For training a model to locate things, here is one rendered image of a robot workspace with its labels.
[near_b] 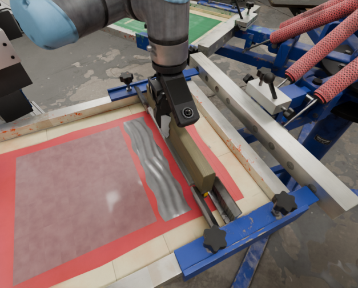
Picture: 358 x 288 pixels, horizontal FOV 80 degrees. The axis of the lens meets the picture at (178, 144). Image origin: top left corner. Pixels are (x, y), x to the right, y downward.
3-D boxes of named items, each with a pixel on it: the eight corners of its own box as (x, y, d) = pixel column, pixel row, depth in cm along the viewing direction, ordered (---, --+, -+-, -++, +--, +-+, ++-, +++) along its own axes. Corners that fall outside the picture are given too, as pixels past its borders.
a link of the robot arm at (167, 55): (196, 40, 38) (153, 50, 36) (194, 64, 42) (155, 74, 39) (178, 24, 42) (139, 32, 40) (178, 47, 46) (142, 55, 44)
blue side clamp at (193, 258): (184, 282, 43) (184, 276, 37) (173, 257, 46) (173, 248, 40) (296, 219, 51) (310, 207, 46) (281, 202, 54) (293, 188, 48)
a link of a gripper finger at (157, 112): (169, 122, 55) (173, 93, 48) (172, 126, 54) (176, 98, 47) (152, 125, 53) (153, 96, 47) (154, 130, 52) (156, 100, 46)
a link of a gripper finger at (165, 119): (161, 125, 60) (163, 98, 54) (169, 139, 57) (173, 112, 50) (150, 127, 59) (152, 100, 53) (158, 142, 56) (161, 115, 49)
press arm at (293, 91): (258, 121, 65) (263, 108, 61) (246, 109, 69) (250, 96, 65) (300, 106, 70) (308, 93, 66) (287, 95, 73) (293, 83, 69)
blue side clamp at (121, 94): (115, 113, 75) (110, 97, 70) (111, 104, 78) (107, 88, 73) (190, 91, 83) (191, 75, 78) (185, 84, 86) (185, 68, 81)
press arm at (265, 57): (135, 30, 136) (133, 19, 131) (141, 26, 139) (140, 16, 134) (352, 100, 91) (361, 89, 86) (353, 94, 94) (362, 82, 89)
